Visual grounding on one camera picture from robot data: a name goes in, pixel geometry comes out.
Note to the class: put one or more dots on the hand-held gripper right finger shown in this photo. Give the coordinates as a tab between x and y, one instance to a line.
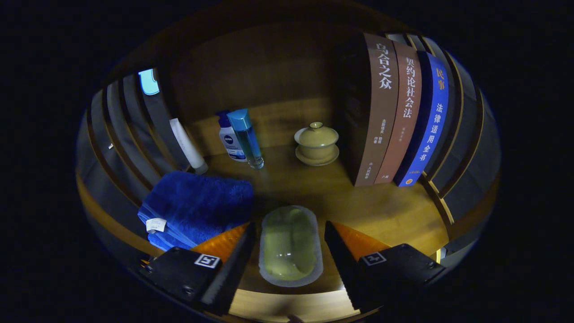
347	264

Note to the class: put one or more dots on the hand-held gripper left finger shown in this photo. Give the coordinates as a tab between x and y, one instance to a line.
231	269

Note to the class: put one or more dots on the wooden countertop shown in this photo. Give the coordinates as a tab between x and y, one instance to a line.
358	206

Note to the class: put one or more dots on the wooden cabinet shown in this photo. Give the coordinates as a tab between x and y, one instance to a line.
278	67

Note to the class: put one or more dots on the blue towel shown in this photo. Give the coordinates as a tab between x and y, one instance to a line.
202	206

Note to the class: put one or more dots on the beige lidded teacup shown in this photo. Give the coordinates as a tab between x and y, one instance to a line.
316	142

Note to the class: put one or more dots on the white lotion bottle blue cap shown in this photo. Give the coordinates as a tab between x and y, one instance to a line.
229	141

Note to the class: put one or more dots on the white tube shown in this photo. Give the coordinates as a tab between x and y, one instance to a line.
187	146

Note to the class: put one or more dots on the clear teal bottle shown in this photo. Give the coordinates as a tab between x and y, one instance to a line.
247	139

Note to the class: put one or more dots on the dark brown book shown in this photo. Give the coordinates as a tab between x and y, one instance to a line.
376	116

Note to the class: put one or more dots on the reddish brown book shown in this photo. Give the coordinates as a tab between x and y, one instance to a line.
403	116

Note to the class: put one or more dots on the blue book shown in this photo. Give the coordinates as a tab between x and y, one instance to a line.
430	125

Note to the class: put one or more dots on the black backdrop cloth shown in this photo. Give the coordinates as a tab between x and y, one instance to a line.
148	83

